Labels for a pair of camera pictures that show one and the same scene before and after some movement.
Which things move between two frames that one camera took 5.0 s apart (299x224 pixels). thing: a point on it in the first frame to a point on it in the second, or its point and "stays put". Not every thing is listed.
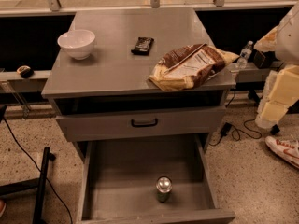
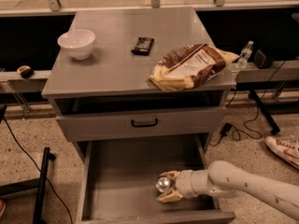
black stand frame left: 38,183 stays put
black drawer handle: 144,124 stays put
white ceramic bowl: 78,43 stays put
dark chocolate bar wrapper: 142,46 stays put
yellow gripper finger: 268,43 to 170,197
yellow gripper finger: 270,113 to 172,174
